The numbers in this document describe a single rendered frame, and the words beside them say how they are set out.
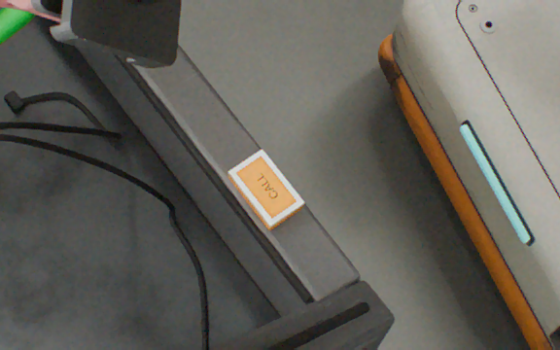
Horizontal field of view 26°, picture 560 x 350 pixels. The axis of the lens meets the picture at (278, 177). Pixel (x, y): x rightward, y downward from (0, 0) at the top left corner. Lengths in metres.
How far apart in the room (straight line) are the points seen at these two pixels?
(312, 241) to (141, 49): 0.35
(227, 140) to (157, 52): 0.34
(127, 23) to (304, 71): 1.44
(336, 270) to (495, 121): 0.84
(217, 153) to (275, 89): 1.08
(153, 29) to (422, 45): 1.20
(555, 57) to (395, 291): 0.42
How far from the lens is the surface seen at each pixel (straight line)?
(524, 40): 1.75
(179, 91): 0.91
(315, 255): 0.87
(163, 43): 0.56
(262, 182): 0.87
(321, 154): 1.93
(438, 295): 1.88
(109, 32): 0.54
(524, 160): 1.67
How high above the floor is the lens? 1.77
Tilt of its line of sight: 69 degrees down
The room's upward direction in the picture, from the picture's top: 11 degrees clockwise
